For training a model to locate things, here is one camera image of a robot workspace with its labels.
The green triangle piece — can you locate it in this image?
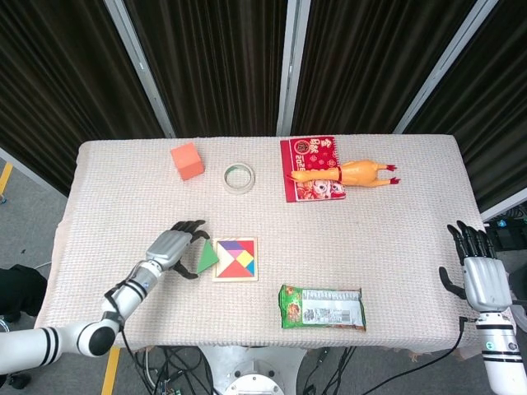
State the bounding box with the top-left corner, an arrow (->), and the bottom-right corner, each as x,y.
195,239 -> 219,276

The masking tape roll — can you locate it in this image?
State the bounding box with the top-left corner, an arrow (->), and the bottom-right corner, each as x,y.
223,162 -> 256,195

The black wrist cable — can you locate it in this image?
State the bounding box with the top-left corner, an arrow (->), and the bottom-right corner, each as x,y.
386,315 -> 478,383

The red spiral calendar notebook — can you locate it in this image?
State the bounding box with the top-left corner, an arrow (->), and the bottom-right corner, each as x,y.
279,136 -> 347,203

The beige woven tablecloth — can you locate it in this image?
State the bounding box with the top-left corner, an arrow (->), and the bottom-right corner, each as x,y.
32,133 -> 520,357

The white aluminium frame post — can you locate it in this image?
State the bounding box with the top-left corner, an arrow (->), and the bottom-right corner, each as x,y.
274,0 -> 308,137
393,0 -> 506,135
102,0 -> 177,139

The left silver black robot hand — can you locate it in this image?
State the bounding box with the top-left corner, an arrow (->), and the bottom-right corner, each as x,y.
144,220 -> 213,281

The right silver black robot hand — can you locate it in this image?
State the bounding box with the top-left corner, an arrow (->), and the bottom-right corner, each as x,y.
438,221 -> 514,313

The large coral triangle tangram piece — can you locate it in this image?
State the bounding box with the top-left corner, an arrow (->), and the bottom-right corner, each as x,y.
217,261 -> 253,279

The dark pleated curtain panel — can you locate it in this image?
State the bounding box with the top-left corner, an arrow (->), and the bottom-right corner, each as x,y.
123,0 -> 289,139
405,0 -> 527,213
0,0 -> 166,197
291,0 -> 481,135

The wooden tangram tray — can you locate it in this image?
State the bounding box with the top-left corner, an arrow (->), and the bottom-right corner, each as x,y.
212,236 -> 260,283

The black fabric object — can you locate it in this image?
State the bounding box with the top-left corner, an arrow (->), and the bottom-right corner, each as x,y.
0,264 -> 49,324

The orange foam cube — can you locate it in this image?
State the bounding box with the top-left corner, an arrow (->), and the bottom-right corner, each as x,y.
170,142 -> 206,181

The green snack bag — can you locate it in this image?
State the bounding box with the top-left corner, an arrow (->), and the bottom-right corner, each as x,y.
278,283 -> 367,333

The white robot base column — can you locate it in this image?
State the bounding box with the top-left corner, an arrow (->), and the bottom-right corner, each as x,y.
197,345 -> 308,395

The yellow rubber chicken toy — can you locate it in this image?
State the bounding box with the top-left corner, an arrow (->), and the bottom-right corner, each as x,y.
287,159 -> 403,190

